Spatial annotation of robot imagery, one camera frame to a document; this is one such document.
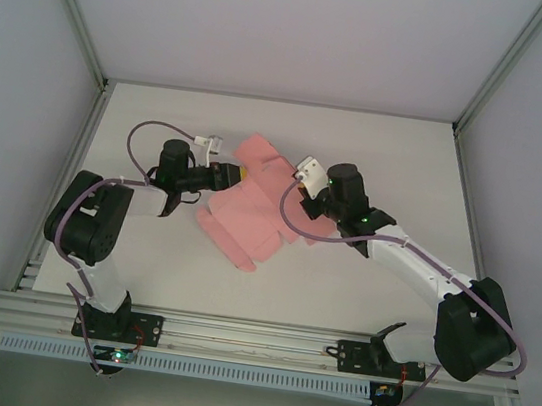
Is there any pink cardboard box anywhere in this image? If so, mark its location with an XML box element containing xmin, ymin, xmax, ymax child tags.
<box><xmin>187</xmin><ymin>125</ymin><xmax>356</xmax><ymax>288</ymax></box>

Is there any aluminium side rail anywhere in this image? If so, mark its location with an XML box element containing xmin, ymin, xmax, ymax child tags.
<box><xmin>434</xmin><ymin>130</ymin><xmax>508</xmax><ymax>283</ymax></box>
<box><xmin>13</xmin><ymin>72</ymin><xmax>113</xmax><ymax>302</ymax></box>

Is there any long aluminium base rail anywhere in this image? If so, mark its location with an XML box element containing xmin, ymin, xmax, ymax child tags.
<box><xmin>0</xmin><ymin>281</ymin><xmax>527</xmax><ymax>402</ymax></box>

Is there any short red wire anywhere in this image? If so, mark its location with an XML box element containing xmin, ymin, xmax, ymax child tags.
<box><xmin>128</xmin><ymin>324</ymin><xmax>150</xmax><ymax>355</ymax></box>
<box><xmin>395</xmin><ymin>363</ymin><xmax>412</xmax><ymax>389</ymax></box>

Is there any white slotted cable duct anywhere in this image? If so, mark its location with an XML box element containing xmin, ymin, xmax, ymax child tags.
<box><xmin>0</xmin><ymin>329</ymin><xmax>374</xmax><ymax>406</ymax></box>

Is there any aluminium frame post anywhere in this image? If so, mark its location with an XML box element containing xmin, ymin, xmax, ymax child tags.
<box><xmin>450</xmin><ymin>0</ymin><xmax>542</xmax><ymax>150</ymax></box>
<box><xmin>15</xmin><ymin>0</ymin><xmax>123</xmax><ymax>93</ymax></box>

